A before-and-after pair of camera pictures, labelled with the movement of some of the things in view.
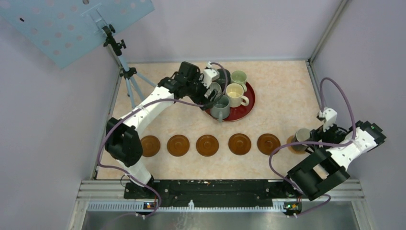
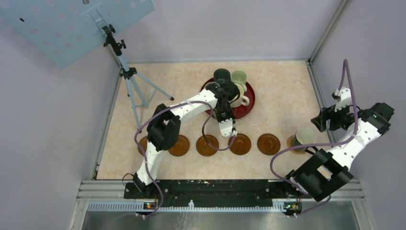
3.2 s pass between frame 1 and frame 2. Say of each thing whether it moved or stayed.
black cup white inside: stayed
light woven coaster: stayed
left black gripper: moved
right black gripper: moved
